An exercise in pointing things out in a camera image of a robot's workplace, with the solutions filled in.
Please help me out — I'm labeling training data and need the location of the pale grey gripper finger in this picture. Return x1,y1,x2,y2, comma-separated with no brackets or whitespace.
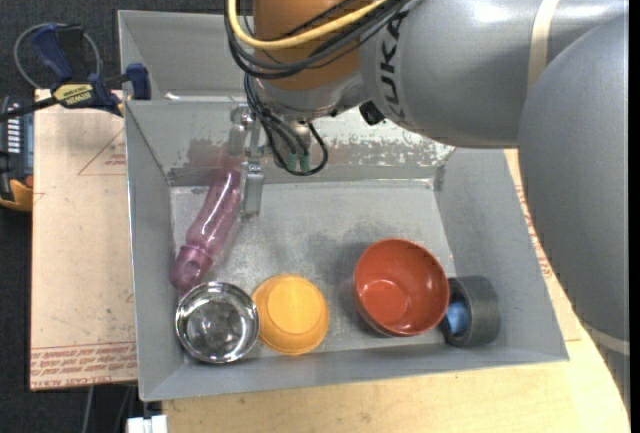
228,106,252,160
241,163,265,221

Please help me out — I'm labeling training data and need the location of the pink clear plastic bottle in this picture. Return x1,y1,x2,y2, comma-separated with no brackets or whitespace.
168,165,245,293

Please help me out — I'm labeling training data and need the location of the grey metal bin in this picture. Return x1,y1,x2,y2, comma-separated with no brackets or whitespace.
117,9,570,403

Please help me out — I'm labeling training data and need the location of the orange plastic bowl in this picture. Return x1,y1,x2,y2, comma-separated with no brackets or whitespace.
250,274,331,356

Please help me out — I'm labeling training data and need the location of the clear glass bowl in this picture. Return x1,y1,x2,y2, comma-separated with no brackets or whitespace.
174,280,261,366

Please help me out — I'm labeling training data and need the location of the red bowl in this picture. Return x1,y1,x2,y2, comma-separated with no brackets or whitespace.
352,238,451,339

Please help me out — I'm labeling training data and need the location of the grey cup blue inside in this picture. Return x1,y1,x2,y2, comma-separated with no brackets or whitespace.
438,274,503,349

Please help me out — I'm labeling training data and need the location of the black cylinder on white bracket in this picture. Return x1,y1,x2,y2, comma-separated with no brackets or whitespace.
357,99,389,126

